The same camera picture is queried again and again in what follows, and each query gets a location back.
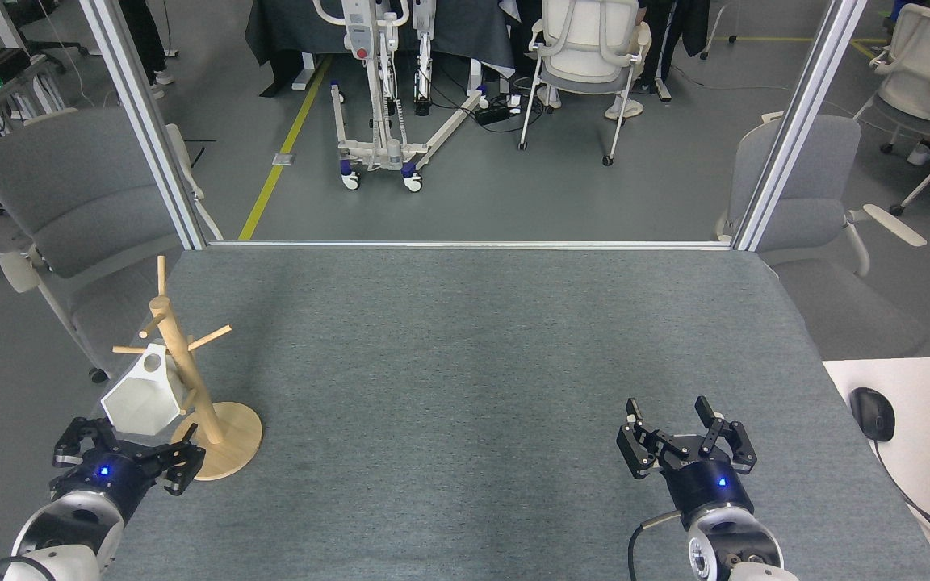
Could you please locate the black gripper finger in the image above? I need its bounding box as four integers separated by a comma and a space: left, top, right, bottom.
52, 416, 115, 469
146, 422, 206, 495
693, 395, 758, 475
616, 397, 669, 480

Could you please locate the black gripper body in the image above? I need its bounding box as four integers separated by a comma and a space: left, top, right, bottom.
49, 449, 161, 517
659, 436, 756, 529

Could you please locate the wooden cup rack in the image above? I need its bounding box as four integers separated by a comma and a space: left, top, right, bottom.
112, 255, 264, 482

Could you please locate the white hexagonal cup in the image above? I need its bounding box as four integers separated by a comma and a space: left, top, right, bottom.
100, 342, 191, 441

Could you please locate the black computer mouse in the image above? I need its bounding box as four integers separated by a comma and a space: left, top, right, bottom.
849, 387, 896, 443

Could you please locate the grey padded chair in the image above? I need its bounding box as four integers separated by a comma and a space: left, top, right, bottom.
714, 113, 928, 360
0, 107, 224, 384

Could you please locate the black power strip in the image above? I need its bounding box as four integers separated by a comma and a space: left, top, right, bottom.
475, 95, 524, 126

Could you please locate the white office chair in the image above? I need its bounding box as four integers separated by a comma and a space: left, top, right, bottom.
517, 0, 653, 167
844, 4, 930, 217

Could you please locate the dark table cloth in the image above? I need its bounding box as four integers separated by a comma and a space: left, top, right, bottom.
245, 0, 516, 98

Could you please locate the white stand on wheels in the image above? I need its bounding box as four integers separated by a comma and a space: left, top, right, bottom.
312, 0, 488, 193

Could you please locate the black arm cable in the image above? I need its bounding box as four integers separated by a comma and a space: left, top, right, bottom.
628, 511, 684, 581

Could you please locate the black mouse cable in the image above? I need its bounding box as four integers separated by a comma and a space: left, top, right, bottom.
873, 440, 930, 566

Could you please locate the silver aluminium rail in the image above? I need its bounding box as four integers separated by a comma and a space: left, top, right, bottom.
207, 240, 734, 251

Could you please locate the silver aluminium post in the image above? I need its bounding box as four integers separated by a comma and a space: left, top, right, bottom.
731, 0, 869, 253
79, 0, 209, 251

